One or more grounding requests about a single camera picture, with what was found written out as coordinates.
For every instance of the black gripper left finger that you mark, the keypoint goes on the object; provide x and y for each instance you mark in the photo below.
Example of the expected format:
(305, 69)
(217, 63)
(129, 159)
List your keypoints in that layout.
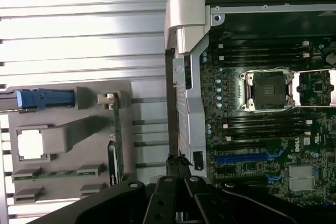
(162, 195)

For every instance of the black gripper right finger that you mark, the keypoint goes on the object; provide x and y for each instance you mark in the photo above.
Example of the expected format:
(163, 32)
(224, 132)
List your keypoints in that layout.
(207, 203)

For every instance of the green motherboard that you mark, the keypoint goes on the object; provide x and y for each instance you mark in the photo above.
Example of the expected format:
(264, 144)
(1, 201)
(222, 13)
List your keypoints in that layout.
(252, 176)

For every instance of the blue expansion slot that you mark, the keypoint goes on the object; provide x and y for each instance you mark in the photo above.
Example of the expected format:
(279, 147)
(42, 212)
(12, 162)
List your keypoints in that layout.
(241, 158)

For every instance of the black expansion slot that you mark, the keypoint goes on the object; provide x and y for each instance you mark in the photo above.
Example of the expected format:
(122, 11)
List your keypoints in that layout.
(241, 146)

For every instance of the black RAM slot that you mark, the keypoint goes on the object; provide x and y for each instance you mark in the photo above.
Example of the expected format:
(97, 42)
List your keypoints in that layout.
(262, 49)
(262, 56)
(262, 61)
(262, 44)
(265, 118)
(265, 137)
(265, 125)
(265, 131)

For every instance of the silver chipset heatsink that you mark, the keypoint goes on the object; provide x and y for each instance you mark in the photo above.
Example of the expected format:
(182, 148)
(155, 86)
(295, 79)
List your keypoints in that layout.
(302, 178)

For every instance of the grey parts rack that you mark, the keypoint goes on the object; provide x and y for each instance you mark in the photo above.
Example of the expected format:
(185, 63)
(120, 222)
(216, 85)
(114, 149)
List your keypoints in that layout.
(65, 163)

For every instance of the green RAM stick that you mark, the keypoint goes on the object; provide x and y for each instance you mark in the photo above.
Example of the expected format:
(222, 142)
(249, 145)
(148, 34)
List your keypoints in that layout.
(57, 175)

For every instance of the CPU socket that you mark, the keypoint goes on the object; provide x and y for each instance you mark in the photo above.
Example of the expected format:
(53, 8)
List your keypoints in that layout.
(266, 90)

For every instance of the silver CPU chip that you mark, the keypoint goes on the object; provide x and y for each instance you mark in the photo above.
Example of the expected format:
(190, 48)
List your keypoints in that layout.
(30, 144)

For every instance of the silver socket cover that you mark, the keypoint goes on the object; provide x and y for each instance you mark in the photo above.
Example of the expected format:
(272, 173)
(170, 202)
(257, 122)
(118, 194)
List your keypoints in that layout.
(298, 90)

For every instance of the hard disk with blue caddy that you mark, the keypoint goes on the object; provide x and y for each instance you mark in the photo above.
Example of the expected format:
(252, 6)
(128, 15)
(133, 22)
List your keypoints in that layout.
(39, 99)

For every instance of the open black PC case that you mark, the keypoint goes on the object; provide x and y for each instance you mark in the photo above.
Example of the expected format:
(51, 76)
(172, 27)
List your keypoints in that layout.
(183, 11)

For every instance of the round coin cell battery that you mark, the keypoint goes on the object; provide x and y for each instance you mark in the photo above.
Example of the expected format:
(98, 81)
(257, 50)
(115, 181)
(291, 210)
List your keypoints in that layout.
(331, 58)

